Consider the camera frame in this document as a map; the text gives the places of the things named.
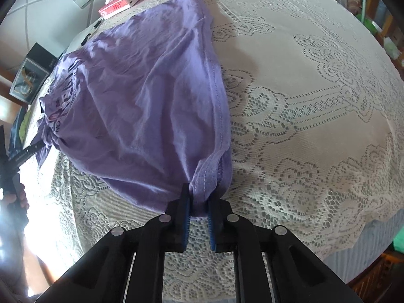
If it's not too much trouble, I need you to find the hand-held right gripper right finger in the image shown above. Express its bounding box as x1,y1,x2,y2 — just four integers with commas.
207,192,363,303

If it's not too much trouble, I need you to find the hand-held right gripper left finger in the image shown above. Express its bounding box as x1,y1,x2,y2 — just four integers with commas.
35,183,191,303

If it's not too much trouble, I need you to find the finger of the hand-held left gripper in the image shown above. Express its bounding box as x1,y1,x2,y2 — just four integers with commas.
8,143,44,168

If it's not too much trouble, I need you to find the purple printed t-shirt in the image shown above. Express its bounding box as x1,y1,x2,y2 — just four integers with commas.
35,0,233,218

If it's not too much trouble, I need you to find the person's left hand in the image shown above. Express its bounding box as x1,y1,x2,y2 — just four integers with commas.
0,182,30,211

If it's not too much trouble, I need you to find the blue and green cloth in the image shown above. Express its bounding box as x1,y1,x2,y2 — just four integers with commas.
8,107,31,161

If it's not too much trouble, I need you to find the black picture box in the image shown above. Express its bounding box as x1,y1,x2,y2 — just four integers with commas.
9,42,59,103

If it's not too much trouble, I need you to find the white lace tablecloth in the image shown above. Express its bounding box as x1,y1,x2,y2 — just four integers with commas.
23,0,404,303

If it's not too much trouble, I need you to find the blue striped sheet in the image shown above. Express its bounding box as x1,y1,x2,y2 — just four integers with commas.
322,210,404,266

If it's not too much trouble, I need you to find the pink tissue packet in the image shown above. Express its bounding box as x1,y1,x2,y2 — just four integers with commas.
98,0,141,19

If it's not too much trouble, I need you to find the green plastic object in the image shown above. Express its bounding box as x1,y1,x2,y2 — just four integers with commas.
357,13,383,34

